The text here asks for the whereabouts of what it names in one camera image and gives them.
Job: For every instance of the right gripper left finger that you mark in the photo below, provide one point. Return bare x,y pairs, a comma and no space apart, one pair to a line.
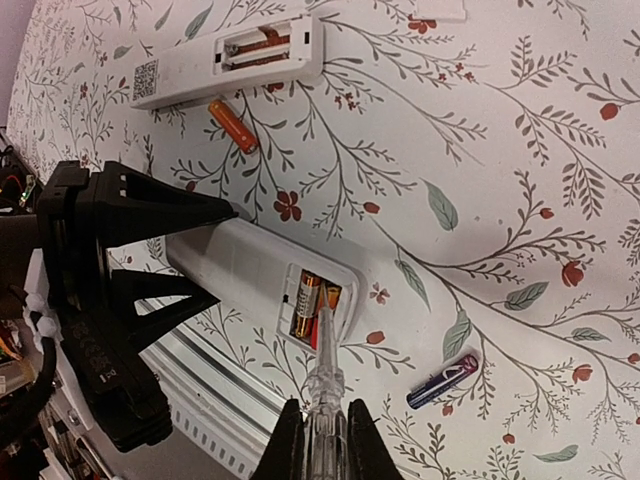
283,455

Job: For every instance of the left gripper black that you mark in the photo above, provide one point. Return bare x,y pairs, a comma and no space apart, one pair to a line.
81,213

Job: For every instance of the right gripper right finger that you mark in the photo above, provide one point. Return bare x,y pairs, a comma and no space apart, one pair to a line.
368,456

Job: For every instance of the white remote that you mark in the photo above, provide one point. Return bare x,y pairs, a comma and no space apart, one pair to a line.
257,272

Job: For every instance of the purple AA battery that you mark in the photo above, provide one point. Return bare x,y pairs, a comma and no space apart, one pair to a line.
448,378

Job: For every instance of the orange AA battery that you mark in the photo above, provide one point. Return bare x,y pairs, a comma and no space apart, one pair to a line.
233,126

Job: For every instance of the red gold AA battery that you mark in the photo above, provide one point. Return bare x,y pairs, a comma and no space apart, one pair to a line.
305,309

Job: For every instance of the long white remote control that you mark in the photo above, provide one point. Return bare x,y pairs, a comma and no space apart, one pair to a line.
288,46

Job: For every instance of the long remote battery cover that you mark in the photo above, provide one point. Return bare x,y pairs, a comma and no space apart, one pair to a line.
440,10

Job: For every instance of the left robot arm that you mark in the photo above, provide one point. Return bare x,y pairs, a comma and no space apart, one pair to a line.
19,238

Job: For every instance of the floral table mat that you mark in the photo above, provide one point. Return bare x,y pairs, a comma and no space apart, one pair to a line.
481,177

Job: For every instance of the aluminium front rail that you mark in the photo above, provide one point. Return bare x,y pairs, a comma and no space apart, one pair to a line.
222,415

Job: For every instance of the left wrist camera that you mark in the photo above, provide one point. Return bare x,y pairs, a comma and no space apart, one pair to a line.
122,393

